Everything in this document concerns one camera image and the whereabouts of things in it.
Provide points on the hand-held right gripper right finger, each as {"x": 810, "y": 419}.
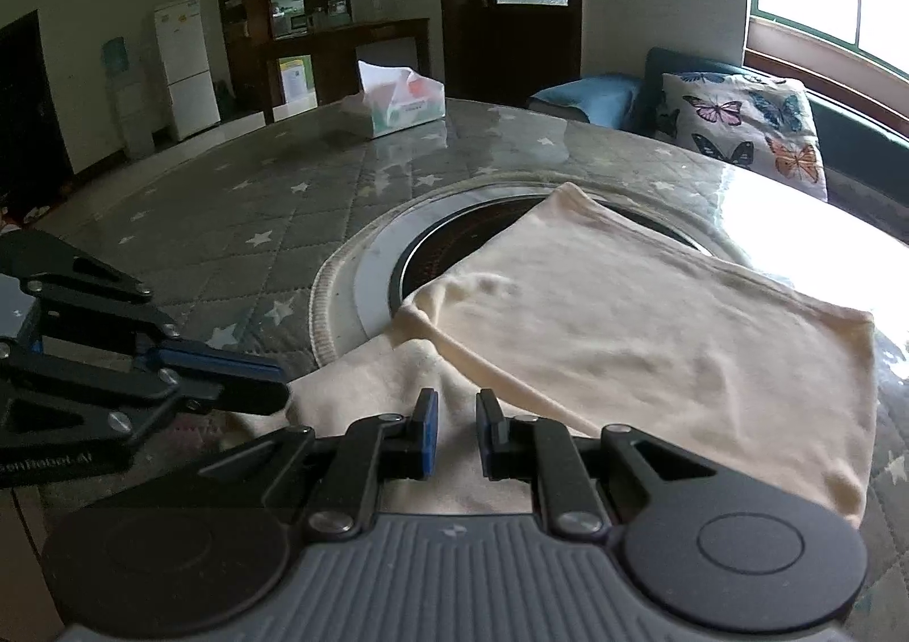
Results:
{"x": 486, "y": 432}

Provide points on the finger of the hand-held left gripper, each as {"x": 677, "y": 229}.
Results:
{"x": 213, "y": 356}
{"x": 234, "y": 395}

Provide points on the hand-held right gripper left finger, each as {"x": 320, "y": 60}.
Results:
{"x": 426, "y": 432}

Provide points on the cream pants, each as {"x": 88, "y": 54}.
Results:
{"x": 639, "y": 344}

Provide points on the round black induction cooktop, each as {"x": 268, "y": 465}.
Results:
{"x": 440, "y": 244}

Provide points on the white water dispenser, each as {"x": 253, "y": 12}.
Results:
{"x": 128, "y": 102}

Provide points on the green and white poster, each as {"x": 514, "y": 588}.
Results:
{"x": 293, "y": 79}

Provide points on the white refrigerator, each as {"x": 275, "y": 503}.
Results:
{"x": 186, "y": 67}

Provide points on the white tissue box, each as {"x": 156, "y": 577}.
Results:
{"x": 398, "y": 106}

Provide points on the dark wooden display cabinet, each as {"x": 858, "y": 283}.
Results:
{"x": 248, "y": 10}

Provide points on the blue cushion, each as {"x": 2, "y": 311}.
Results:
{"x": 582, "y": 95}

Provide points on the dark wooden door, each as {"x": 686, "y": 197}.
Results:
{"x": 461, "y": 31}

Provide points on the butterfly print pillow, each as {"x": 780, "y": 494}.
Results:
{"x": 746, "y": 123}

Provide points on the teal sofa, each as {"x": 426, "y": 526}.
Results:
{"x": 852, "y": 123}

